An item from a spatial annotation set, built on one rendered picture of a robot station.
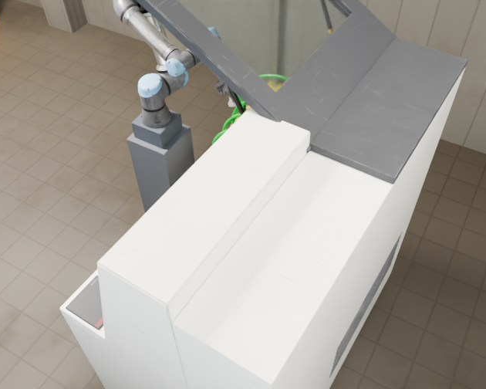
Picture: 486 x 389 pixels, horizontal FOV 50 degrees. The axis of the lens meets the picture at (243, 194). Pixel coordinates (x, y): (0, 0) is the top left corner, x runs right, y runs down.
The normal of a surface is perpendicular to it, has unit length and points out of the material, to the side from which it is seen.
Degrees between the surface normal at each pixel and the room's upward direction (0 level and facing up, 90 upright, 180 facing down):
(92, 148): 0
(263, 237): 0
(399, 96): 0
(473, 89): 90
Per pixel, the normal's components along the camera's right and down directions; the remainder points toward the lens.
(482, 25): -0.50, 0.65
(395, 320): -0.02, -0.66
